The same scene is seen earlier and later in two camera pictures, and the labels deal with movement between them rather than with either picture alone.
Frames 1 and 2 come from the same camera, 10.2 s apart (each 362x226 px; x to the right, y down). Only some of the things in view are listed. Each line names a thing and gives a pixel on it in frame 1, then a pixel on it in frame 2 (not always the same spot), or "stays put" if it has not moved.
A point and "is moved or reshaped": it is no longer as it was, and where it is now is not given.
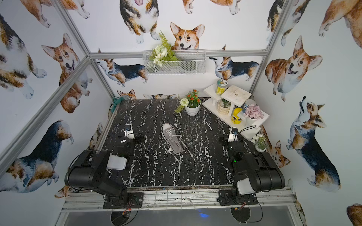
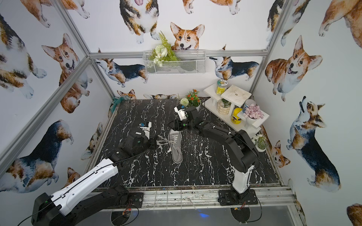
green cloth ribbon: (116, 100) stays put
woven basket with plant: (223, 106) stays put
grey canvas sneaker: (170, 134) is moved or reshaped
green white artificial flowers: (162, 52) stays put
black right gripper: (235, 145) → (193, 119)
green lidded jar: (221, 85) stays put
